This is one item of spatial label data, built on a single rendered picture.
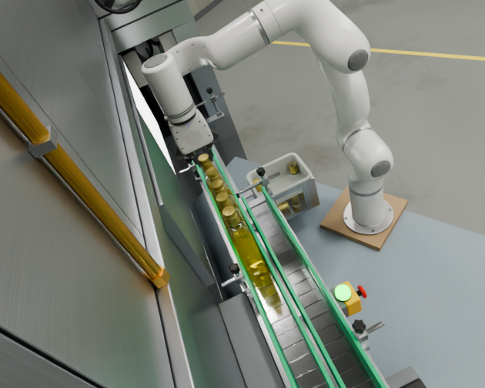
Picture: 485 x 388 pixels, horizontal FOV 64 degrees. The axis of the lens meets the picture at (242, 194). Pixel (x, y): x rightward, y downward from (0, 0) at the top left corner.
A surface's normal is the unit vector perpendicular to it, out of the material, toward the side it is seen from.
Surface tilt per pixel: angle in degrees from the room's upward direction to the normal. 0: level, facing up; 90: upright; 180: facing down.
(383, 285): 0
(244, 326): 0
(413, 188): 0
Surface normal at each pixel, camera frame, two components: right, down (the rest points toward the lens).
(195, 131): 0.39, 0.58
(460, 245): -0.28, -0.66
